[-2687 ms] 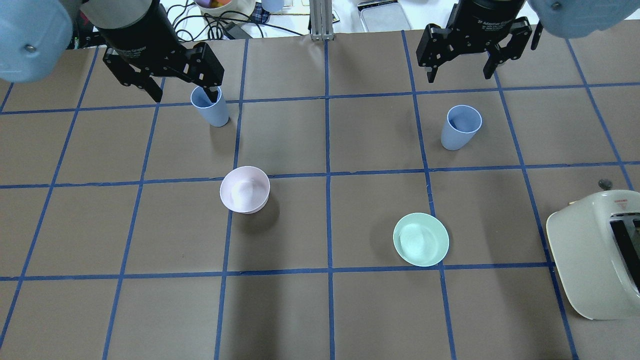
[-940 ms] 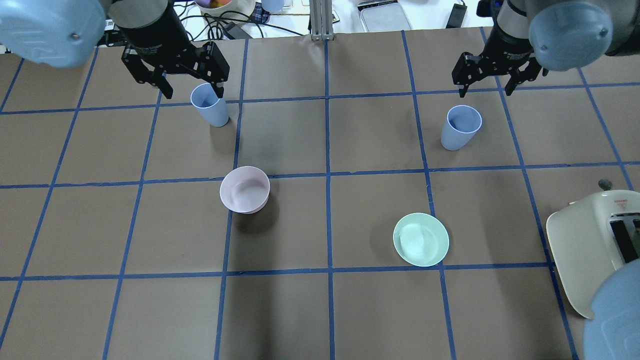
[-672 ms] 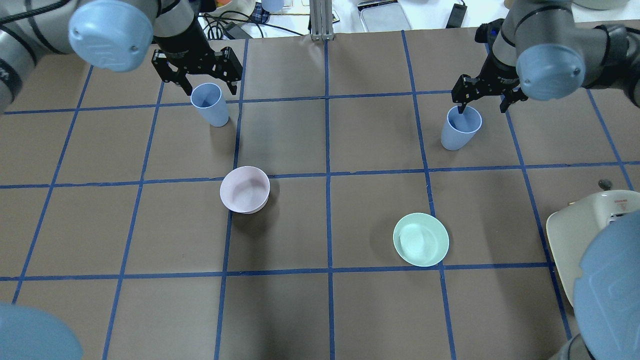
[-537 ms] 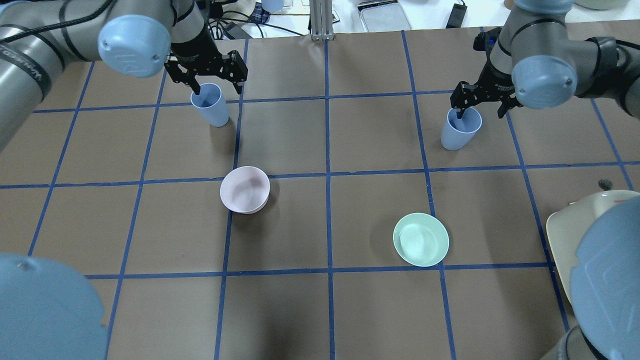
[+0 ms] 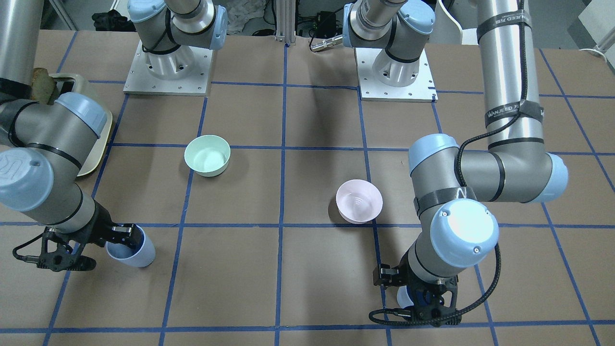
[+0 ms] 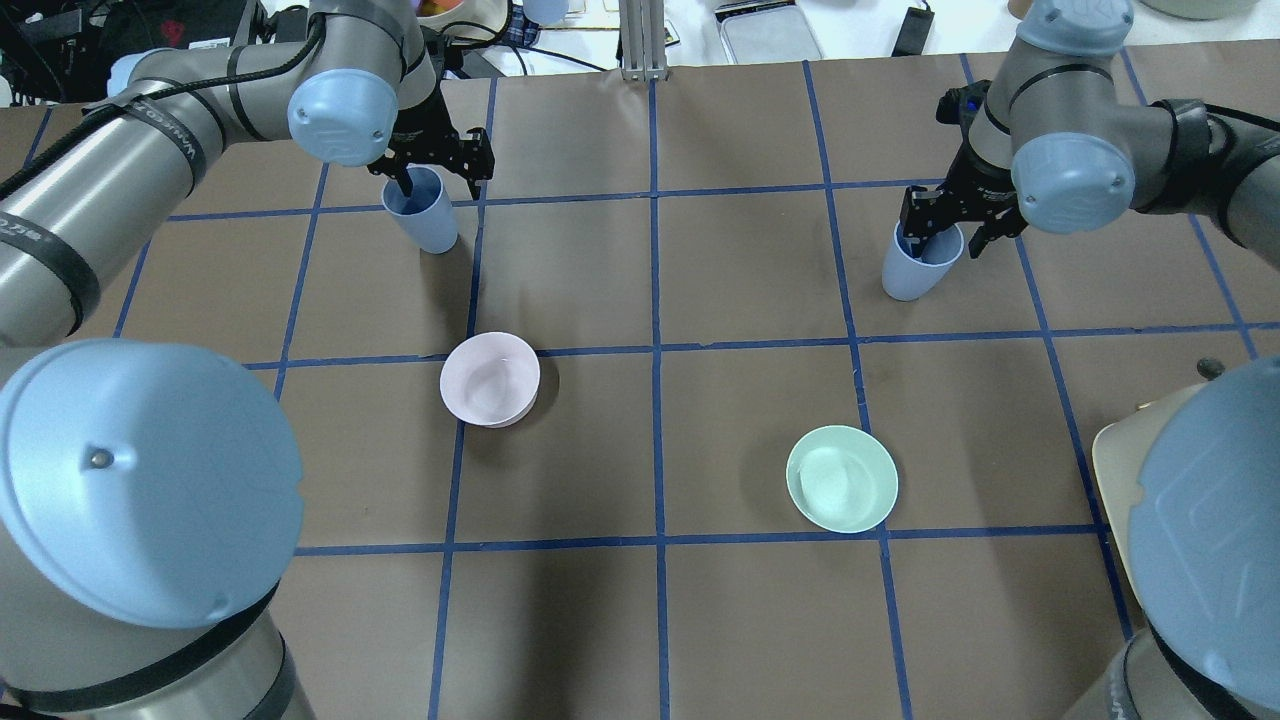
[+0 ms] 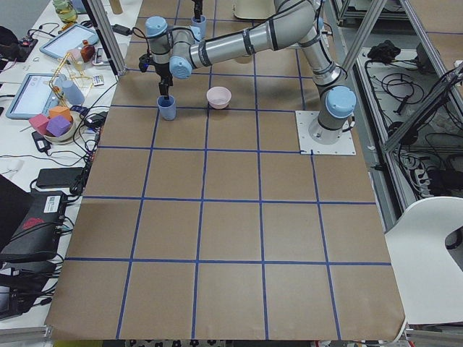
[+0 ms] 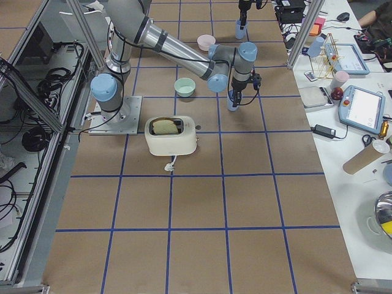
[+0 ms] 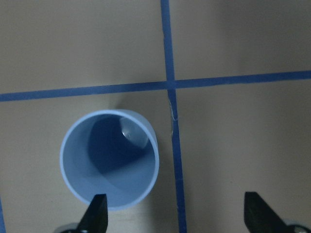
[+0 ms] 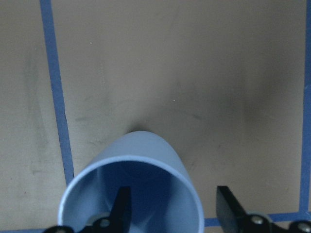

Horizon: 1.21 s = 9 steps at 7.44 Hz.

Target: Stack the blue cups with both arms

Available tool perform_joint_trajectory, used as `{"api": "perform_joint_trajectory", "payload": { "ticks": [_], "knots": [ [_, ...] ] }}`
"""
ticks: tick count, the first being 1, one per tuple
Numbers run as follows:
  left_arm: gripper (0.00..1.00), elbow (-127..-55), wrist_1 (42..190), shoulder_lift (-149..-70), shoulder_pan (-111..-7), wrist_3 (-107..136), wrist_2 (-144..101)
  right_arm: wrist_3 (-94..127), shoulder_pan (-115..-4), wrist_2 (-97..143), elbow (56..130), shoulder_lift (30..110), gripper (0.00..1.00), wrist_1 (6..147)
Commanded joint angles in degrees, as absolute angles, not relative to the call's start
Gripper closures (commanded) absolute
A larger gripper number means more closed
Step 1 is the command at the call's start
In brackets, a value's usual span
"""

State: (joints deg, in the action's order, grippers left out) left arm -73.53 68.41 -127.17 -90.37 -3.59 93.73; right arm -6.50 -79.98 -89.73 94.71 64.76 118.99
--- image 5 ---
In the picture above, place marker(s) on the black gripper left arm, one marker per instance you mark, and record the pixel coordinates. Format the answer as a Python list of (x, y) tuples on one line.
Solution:
[(387, 275)]

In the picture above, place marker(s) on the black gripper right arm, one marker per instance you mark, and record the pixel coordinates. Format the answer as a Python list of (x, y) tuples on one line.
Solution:
[(97, 227)]

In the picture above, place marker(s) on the light blue plastic cup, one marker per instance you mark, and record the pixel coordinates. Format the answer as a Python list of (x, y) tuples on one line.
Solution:
[(135, 249)]

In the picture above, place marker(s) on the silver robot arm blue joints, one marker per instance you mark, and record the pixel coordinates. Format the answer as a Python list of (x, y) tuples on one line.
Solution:
[(48, 144)]

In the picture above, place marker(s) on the pink bowl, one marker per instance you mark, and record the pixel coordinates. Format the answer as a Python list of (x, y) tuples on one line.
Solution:
[(358, 201)]

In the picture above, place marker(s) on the slice of toast bread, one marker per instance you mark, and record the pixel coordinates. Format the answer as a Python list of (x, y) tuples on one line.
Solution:
[(43, 86)]

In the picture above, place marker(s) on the mint green bowl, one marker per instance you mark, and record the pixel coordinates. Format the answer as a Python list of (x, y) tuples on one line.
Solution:
[(207, 155)]

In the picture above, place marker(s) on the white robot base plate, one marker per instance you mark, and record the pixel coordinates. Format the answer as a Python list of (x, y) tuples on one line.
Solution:
[(185, 72)]

